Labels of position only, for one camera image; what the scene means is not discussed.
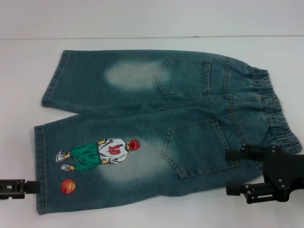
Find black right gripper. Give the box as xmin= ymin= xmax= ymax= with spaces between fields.
xmin=225 ymin=143 xmax=304 ymax=205

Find blue denim shorts with print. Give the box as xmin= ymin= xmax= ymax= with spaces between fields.
xmin=34 ymin=49 xmax=304 ymax=218

